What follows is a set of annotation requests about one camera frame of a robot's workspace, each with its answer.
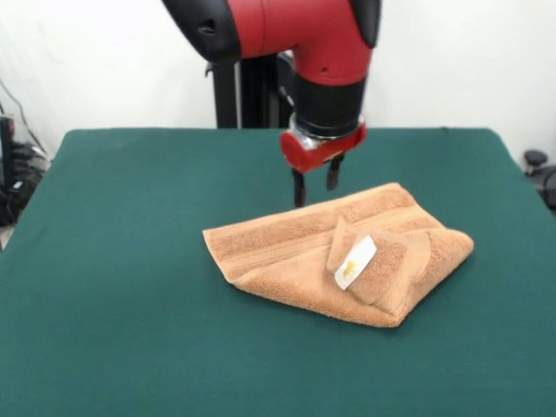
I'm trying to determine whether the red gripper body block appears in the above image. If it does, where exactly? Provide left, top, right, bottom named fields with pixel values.
left=280, top=121, right=368, bottom=175

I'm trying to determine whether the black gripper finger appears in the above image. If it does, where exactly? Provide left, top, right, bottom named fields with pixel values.
left=291, top=168, right=308, bottom=209
left=325, top=158, right=344, bottom=193

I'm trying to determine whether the tan terry towel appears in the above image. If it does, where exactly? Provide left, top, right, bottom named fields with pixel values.
left=202, top=182, right=474, bottom=330

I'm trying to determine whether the dark green table cloth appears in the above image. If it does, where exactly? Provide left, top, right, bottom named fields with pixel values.
left=0, top=127, right=556, bottom=417

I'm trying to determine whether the grey chair base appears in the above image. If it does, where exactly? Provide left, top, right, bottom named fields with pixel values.
left=523, top=149, right=556, bottom=216

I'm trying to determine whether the black equipment pile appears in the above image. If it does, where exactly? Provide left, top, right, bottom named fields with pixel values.
left=0, top=115, right=51, bottom=227

